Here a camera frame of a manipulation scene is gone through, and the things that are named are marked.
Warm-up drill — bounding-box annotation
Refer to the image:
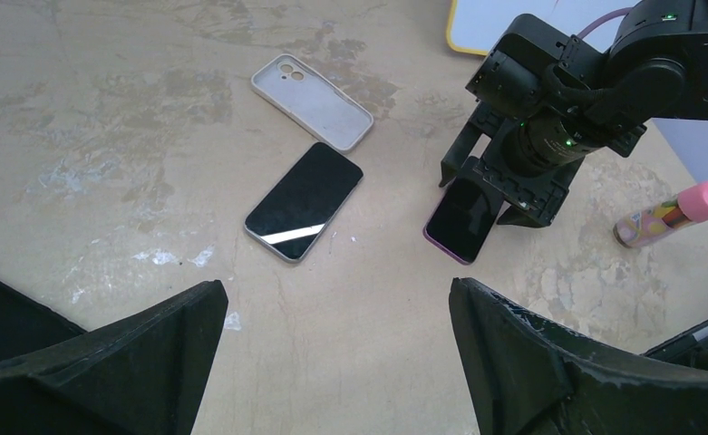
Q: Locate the white silicone phone case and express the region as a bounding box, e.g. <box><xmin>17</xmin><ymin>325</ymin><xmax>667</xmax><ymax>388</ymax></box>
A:
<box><xmin>250</xmin><ymin>53</ymin><xmax>374</xmax><ymax>154</ymax></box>

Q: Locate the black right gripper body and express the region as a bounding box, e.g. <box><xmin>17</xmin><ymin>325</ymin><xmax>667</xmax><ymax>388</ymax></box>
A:
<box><xmin>466</xmin><ymin>14</ymin><xmax>646</xmax><ymax>212</ymax></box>

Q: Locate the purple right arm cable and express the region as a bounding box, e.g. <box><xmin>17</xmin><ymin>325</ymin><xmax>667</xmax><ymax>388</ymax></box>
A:
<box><xmin>577</xmin><ymin>6</ymin><xmax>634</xmax><ymax>41</ymax></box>

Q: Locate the black phone silver edge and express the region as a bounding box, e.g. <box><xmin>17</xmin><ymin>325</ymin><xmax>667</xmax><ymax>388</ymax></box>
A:
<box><xmin>244</xmin><ymin>142</ymin><xmax>364</xmax><ymax>263</ymax></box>

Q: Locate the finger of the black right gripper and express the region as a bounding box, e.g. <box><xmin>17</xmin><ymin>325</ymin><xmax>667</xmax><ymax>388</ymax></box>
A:
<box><xmin>497</xmin><ymin>196</ymin><xmax>555</xmax><ymax>227</ymax></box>
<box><xmin>439</xmin><ymin>101</ymin><xmax>493</xmax><ymax>188</ymax></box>

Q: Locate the pink cap bottle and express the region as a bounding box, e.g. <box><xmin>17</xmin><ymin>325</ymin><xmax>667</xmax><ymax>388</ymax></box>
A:
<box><xmin>613</xmin><ymin>181</ymin><xmax>708</xmax><ymax>248</ymax></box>

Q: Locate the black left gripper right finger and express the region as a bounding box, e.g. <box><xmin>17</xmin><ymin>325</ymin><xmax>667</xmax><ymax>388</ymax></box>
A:
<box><xmin>449</xmin><ymin>278</ymin><xmax>708</xmax><ymax>434</ymax></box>

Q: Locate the yellow framed whiteboard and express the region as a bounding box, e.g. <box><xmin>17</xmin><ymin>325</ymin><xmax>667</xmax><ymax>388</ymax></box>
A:
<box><xmin>445</xmin><ymin>0</ymin><xmax>637</xmax><ymax>55</ymax></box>

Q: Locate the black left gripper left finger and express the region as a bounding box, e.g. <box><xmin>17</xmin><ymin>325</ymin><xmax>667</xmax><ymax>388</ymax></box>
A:
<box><xmin>0</xmin><ymin>280</ymin><xmax>228</xmax><ymax>434</ymax></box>

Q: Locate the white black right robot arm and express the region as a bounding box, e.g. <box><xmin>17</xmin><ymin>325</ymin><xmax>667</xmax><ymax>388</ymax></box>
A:
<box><xmin>441</xmin><ymin>1</ymin><xmax>708</xmax><ymax>228</ymax></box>

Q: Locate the purple phone black screen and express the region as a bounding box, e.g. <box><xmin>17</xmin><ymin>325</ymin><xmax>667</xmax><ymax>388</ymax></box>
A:
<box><xmin>423</xmin><ymin>179</ymin><xmax>503</xmax><ymax>265</ymax></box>

